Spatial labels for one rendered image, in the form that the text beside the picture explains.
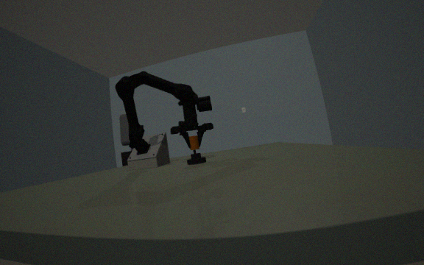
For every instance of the orange cylinder with hole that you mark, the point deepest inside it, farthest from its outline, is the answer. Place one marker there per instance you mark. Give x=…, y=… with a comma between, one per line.
x=194, y=142

